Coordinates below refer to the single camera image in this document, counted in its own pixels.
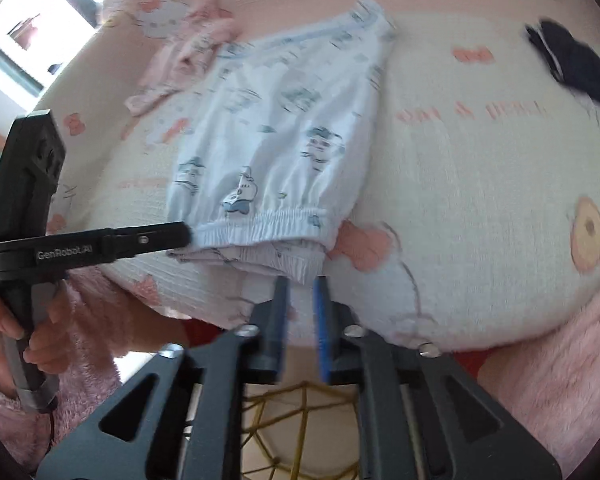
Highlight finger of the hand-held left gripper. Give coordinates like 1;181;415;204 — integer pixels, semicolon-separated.
104;221;191;261

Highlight pink printed pajama garment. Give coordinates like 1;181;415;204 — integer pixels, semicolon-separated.
125;0;241;116

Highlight red sock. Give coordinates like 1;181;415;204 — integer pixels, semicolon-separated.
180;317;241;347
450;349;497;377

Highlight white printed pants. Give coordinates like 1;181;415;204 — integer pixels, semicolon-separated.
166;0;397;281

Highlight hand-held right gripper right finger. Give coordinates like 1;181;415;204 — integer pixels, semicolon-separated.
314;276;563;480

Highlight person's left forearm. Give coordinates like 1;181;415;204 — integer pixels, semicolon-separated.
0;266;188;473

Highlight person's left hand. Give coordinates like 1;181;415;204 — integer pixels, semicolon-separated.
0;280;73;367

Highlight gold wire stool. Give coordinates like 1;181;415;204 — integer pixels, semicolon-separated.
240;380;366;480

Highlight dark navy garment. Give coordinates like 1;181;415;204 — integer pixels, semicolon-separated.
525;19;600;111

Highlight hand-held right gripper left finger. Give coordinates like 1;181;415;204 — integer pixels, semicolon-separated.
36;276;292;480

